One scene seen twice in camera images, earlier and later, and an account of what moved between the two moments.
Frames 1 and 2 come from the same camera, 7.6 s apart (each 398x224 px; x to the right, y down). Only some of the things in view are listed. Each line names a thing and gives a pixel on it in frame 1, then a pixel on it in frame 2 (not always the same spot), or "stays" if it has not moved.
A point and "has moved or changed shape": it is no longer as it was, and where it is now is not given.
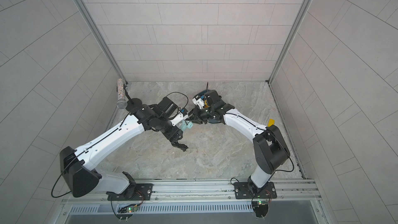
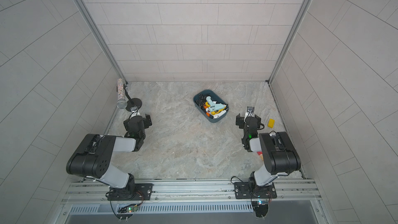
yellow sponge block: (271, 122) stays
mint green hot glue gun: (184, 124) has moved or changed shape
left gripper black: (172, 135) to (147, 122)
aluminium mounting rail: (294, 192) stays
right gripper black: (198, 115) to (243, 120)
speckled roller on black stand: (124, 100) stays
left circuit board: (126, 212) stays
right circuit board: (260, 208) stays
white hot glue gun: (198, 101) has moved or changed shape
